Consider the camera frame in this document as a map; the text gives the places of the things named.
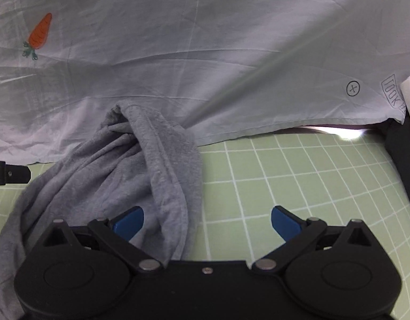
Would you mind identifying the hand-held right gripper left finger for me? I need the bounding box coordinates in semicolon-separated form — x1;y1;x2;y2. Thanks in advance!
33;206;161;272

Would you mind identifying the grey garment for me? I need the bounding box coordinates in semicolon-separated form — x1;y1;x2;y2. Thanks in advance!
0;100;203;320

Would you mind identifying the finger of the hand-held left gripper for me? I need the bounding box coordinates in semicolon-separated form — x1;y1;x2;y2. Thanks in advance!
0;161;31;186

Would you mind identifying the pale carrot print bed sheet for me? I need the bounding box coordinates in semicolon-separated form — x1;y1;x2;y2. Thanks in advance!
0;0;410;166

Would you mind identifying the green checked mat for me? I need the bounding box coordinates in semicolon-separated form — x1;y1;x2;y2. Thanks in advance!
0;130;410;320

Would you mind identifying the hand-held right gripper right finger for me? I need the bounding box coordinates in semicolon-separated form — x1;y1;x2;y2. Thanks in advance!
251;206;380;271

